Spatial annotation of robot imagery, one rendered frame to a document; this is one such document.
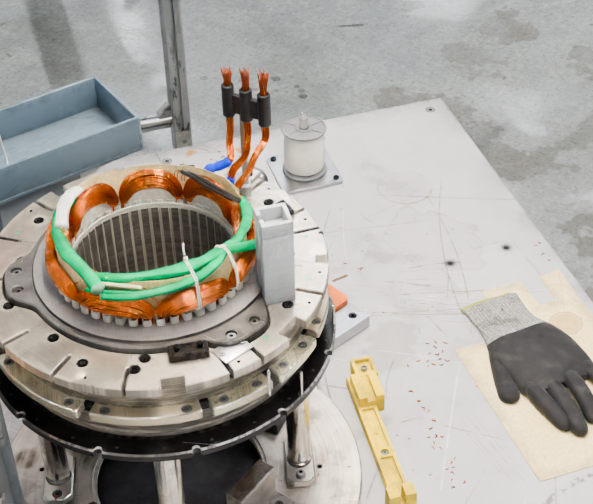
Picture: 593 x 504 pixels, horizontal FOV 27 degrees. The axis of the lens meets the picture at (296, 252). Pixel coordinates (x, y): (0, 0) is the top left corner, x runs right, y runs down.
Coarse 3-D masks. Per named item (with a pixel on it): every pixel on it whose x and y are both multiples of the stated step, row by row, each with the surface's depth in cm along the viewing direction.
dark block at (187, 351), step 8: (176, 344) 105; (184, 344) 106; (192, 344) 106; (200, 344) 105; (168, 352) 106; (176, 352) 105; (184, 352) 105; (192, 352) 105; (200, 352) 105; (208, 352) 105; (176, 360) 105; (184, 360) 105
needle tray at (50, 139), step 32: (64, 96) 145; (96, 96) 148; (0, 128) 142; (32, 128) 145; (64, 128) 145; (96, 128) 145; (128, 128) 139; (0, 160) 140; (32, 160) 134; (64, 160) 137; (96, 160) 139; (0, 192) 134; (32, 192) 138; (0, 224) 139
